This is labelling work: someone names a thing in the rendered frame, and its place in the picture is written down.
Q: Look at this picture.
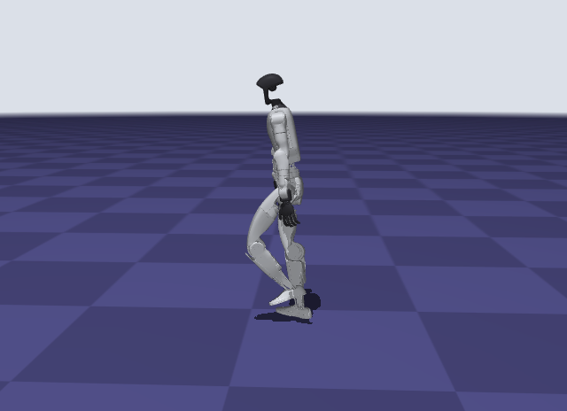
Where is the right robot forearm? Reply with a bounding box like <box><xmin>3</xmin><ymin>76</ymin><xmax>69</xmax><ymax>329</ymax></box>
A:
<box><xmin>272</xmin><ymin>158</ymin><xmax>278</xmax><ymax>187</ymax></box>

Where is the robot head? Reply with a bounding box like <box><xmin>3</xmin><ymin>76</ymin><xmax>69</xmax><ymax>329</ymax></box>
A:
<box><xmin>256</xmin><ymin>74</ymin><xmax>287</xmax><ymax>111</ymax></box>

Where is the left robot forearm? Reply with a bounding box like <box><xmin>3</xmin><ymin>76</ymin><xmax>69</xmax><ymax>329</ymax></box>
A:
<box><xmin>275</xmin><ymin>151</ymin><xmax>291</xmax><ymax>199</ymax></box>

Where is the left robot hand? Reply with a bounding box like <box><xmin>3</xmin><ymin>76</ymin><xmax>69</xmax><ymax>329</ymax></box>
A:
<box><xmin>278</xmin><ymin>189</ymin><xmax>300</xmax><ymax>227</ymax></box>

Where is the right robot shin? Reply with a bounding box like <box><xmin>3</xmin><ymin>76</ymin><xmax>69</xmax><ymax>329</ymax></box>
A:
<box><xmin>284</xmin><ymin>251</ymin><xmax>306</xmax><ymax>309</ymax></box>

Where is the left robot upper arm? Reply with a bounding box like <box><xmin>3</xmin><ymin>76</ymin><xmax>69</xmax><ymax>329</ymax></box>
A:
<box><xmin>270</xmin><ymin>112</ymin><xmax>289</xmax><ymax>161</ymax></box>

